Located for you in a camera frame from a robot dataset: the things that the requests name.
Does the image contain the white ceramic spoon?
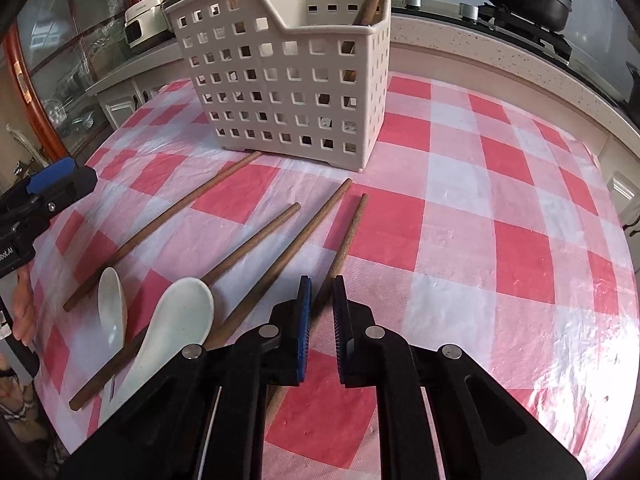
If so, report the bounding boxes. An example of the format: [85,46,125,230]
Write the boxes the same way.
[99,278,215,426]
[98,268,127,356]

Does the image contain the white perforated plastic basket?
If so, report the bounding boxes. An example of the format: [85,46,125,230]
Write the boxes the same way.
[166,0,392,171]

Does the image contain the white small kitchen appliance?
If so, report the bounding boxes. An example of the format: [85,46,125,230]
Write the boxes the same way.
[124,0,174,54]

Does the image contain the left hand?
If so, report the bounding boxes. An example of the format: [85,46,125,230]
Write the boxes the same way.
[12,266,36,347]

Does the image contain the white base cabinets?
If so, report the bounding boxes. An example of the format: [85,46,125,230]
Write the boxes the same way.
[86,39,189,130]

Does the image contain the red white checkered tablecloth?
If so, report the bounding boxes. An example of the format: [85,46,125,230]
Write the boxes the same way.
[31,75,639,477]

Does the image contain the red framed glass door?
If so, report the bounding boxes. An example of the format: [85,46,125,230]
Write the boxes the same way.
[3,0,141,162]

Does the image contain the black glass gas stove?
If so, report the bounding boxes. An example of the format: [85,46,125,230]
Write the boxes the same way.
[392,0,639,128]

